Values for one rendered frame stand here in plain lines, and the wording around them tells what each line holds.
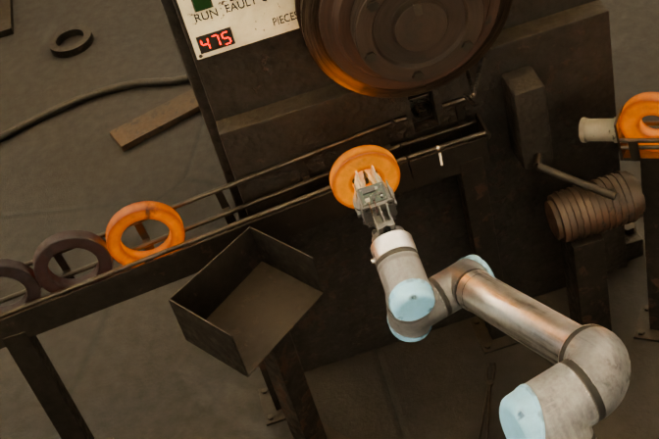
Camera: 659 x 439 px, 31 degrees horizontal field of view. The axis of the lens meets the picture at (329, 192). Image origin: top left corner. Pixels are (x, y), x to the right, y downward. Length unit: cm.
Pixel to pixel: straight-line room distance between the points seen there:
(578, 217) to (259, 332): 81
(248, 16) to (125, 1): 260
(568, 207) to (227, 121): 83
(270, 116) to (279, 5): 28
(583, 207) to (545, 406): 100
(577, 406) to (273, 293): 96
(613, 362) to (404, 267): 54
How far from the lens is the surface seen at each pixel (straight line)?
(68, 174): 433
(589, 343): 204
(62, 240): 280
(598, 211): 289
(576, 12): 289
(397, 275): 236
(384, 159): 255
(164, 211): 277
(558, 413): 197
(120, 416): 344
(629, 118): 279
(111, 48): 492
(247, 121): 277
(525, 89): 279
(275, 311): 268
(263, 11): 264
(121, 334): 365
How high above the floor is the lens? 249
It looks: 40 degrees down
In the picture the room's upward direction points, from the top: 16 degrees counter-clockwise
